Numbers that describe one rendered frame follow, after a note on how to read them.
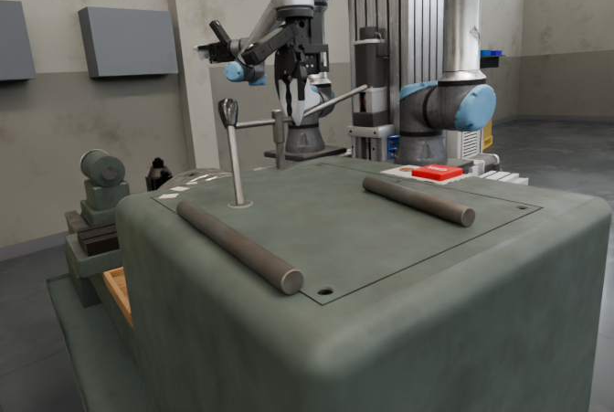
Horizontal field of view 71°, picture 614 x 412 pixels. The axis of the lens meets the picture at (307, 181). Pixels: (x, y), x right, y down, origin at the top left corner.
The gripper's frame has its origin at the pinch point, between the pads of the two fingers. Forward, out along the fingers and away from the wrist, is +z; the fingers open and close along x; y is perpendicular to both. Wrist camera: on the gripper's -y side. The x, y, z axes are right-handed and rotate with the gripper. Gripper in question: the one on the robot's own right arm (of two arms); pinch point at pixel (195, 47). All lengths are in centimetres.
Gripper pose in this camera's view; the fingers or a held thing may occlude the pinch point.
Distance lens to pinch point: 201.5
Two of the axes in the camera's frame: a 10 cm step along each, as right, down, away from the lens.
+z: -9.0, -0.5, 4.3
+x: 4.1, -3.7, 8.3
